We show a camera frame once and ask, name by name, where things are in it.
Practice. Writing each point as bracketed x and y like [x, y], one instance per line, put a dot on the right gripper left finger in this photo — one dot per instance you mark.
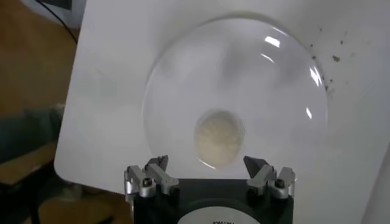
[158, 179]

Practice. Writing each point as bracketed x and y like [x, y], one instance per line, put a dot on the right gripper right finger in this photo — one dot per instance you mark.
[262, 179]

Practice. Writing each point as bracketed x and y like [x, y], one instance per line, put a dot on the white steamed baozi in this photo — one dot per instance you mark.
[219, 138]

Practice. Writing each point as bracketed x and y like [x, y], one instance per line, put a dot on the white round plate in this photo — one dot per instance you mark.
[243, 85]

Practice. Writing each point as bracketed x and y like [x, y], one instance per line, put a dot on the scattered brown crumbs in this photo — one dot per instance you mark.
[335, 58]

